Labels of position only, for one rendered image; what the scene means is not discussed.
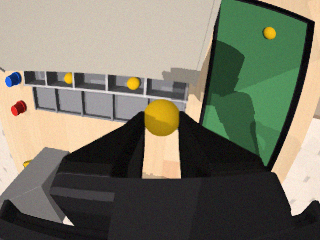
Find blue plug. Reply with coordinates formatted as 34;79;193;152
5;72;21;87

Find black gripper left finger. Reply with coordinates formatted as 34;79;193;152
56;111;145;178

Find green tray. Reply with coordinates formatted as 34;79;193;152
199;0;315;172

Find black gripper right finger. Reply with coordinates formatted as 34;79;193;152
178;111;267;178

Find yellow marble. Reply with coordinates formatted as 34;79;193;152
64;72;72;84
144;99;179;137
127;77;140;90
263;27;276;39

